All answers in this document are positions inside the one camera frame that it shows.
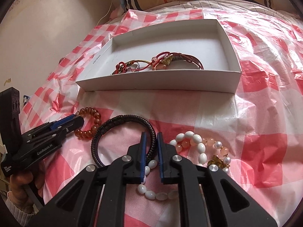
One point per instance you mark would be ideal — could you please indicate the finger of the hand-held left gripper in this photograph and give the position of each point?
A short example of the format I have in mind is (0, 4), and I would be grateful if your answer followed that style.
(62, 122)
(75, 124)

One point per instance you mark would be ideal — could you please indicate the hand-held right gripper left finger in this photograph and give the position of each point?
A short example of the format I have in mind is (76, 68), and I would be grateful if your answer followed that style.
(142, 156)

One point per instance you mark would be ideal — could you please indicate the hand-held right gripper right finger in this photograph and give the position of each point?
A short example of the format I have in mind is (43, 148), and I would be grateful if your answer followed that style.
(161, 156)

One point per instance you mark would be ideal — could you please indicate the black braided bangle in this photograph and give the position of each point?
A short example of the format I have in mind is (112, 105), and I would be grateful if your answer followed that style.
(123, 117)

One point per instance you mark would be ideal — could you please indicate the white cardboard box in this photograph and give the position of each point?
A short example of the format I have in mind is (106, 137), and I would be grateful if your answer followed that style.
(165, 80)

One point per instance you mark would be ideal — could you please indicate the person's left forearm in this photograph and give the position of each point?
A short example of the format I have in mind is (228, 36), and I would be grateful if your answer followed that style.
(16, 211)

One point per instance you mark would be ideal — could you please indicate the person's left hand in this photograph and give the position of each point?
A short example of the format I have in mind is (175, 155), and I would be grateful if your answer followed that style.
(22, 181)

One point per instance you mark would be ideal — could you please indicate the red white checked plastic sheet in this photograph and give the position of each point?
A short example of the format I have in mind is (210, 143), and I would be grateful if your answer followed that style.
(260, 99)

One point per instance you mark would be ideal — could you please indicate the white lined bedsheet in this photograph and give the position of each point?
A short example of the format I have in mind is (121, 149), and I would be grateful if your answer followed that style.
(236, 4)

